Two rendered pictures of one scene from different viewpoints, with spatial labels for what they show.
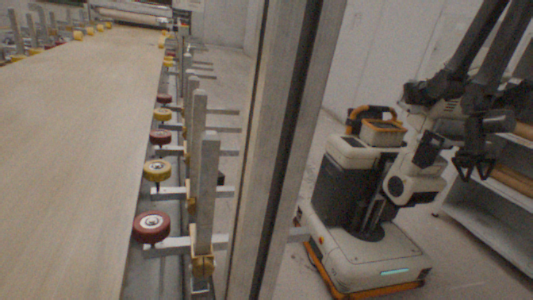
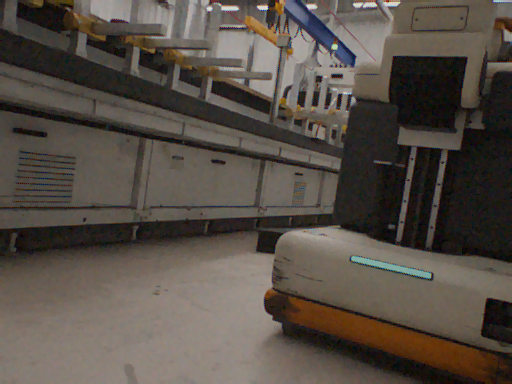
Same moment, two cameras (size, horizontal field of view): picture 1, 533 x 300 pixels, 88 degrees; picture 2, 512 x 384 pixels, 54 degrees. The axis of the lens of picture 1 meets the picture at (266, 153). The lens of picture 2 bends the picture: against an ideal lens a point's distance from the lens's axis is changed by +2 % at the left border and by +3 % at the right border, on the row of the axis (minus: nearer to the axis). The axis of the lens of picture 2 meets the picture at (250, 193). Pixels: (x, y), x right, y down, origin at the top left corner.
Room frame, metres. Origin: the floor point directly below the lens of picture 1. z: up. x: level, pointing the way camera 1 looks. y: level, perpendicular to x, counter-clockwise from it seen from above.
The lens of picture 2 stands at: (0.09, -1.43, 0.43)
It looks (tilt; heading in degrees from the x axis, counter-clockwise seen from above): 3 degrees down; 48
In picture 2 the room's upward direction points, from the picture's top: 8 degrees clockwise
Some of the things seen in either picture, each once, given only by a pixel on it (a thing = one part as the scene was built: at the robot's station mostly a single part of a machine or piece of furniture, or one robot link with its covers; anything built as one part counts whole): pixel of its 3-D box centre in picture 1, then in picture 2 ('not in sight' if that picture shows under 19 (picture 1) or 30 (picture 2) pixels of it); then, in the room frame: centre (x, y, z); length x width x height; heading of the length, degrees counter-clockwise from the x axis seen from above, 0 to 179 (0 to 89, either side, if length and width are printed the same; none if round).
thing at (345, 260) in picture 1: (355, 240); (409, 285); (1.42, -0.68, 0.16); 0.67 x 0.64 x 0.25; 21
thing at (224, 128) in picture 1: (205, 128); (197, 61); (1.25, 0.32, 0.83); 0.43 x 0.03 x 0.04; 111
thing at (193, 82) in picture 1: (191, 140); (136, 20); (0.94, 0.29, 0.90); 0.04 x 0.04 x 0.48; 21
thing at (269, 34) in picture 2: not in sight; (271, 36); (5.68, 4.93, 2.65); 1.71 x 0.09 x 0.32; 21
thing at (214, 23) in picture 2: (186, 100); (210, 57); (1.41, 0.47, 0.90); 0.04 x 0.04 x 0.48; 21
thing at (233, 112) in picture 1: (201, 110); (228, 74); (1.48, 0.41, 0.84); 0.43 x 0.03 x 0.04; 111
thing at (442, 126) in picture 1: (450, 144); not in sight; (1.15, -0.78, 0.99); 0.28 x 0.16 x 0.22; 111
